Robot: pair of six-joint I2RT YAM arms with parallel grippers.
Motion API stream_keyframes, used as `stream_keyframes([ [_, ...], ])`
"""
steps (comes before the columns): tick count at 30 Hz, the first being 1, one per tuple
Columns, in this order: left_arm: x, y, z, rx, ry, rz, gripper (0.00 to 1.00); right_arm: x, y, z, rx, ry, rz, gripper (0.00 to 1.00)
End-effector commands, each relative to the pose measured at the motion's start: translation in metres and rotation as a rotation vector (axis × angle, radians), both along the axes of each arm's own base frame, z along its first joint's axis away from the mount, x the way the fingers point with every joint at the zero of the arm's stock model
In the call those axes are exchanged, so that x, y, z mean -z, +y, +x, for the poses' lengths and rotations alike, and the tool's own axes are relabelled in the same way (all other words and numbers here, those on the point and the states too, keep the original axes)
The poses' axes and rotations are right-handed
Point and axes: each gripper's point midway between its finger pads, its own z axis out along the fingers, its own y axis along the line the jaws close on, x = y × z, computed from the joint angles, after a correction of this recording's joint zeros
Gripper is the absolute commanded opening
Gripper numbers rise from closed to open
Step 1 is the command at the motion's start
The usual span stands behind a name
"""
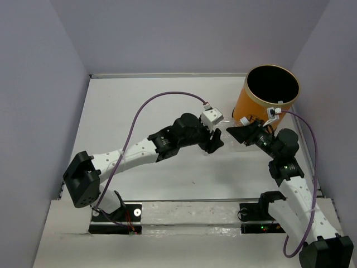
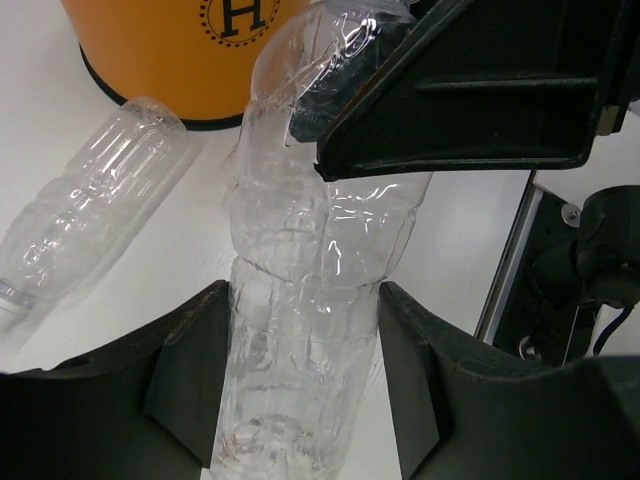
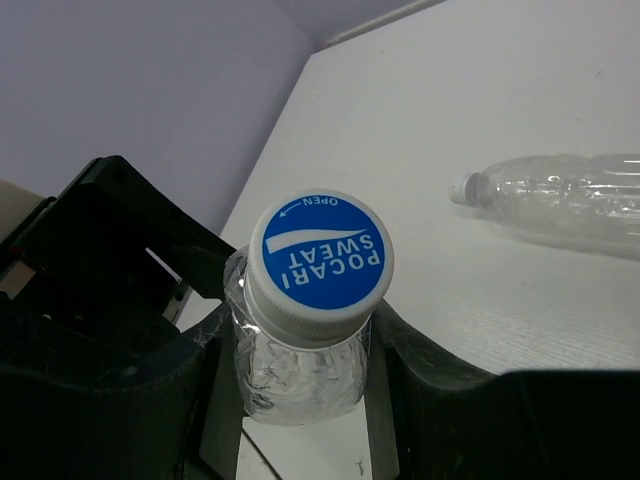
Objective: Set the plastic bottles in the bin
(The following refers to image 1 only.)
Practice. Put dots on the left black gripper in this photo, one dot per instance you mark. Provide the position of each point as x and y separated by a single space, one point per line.
215 143

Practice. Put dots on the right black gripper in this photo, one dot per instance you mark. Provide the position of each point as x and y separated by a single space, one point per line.
246 132

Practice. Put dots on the clear bottle long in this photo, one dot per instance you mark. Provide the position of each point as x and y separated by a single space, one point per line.
226 137

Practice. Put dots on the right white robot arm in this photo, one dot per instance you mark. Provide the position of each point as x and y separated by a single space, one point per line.
293 205

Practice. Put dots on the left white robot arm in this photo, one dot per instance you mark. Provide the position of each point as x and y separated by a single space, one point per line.
86 174

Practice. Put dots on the orange cylindrical bin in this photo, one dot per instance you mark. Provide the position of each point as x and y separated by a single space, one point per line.
264 87

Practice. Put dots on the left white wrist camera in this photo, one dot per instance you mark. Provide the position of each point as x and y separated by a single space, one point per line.
211 117

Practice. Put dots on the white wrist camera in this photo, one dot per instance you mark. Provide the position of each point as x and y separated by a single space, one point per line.
211 117
272 113

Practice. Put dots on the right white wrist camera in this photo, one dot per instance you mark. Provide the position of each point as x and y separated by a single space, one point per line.
272 113

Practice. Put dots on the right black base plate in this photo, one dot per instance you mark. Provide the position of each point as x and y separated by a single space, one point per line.
255 221

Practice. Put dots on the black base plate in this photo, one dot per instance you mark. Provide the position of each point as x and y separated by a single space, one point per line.
122 223
255 221

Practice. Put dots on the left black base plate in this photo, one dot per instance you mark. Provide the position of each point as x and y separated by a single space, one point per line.
122 223

